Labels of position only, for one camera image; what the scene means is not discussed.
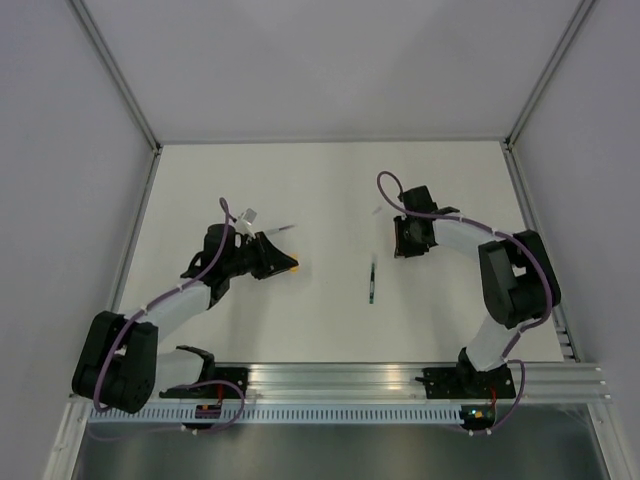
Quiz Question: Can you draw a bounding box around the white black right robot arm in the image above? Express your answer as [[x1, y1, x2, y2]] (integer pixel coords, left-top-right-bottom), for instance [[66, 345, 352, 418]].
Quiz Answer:
[[394, 186, 561, 400]]

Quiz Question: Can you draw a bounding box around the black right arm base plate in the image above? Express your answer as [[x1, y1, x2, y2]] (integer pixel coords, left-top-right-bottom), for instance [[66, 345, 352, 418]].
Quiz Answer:
[[415, 365, 516, 400]]

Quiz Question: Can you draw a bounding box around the aluminium mounting rail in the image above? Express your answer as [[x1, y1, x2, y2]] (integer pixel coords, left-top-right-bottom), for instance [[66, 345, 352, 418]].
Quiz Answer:
[[218, 361, 612, 405]]

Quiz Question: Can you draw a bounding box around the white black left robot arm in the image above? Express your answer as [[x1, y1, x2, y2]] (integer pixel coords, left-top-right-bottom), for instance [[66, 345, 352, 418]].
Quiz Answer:
[[71, 224, 299, 414]]

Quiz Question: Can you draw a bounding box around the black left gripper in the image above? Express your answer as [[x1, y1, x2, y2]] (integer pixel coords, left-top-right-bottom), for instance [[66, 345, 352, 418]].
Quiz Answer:
[[224, 232, 298, 281]]

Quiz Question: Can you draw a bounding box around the orange highlighter cap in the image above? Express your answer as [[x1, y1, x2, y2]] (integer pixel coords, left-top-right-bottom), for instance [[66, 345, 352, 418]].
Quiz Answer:
[[290, 254, 300, 273]]

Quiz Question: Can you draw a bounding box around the right aluminium frame post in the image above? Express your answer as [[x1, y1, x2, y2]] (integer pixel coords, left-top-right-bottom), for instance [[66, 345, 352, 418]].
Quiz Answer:
[[503, 0, 599, 151]]

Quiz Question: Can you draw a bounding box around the white slotted cable duct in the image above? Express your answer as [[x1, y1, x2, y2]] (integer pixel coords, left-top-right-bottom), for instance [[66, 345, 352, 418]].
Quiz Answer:
[[89, 402, 463, 425]]

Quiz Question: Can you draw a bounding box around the aluminium frame post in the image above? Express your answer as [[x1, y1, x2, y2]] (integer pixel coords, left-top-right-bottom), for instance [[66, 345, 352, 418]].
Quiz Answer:
[[67, 0, 162, 154], [503, 0, 599, 151]]

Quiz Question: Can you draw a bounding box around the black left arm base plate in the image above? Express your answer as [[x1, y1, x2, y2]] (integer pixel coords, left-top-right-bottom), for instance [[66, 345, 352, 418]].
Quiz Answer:
[[159, 367, 249, 402]]

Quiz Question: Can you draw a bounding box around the left aluminium frame post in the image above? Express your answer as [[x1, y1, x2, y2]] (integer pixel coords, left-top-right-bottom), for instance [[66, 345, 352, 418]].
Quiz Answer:
[[67, 0, 162, 154]]

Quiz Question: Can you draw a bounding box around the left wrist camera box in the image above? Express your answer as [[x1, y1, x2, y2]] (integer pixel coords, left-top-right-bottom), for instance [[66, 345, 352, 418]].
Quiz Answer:
[[235, 208, 257, 237]]

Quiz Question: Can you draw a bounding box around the green gel pen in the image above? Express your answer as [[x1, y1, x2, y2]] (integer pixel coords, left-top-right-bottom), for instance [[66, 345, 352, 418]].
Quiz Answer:
[[368, 253, 377, 305]]

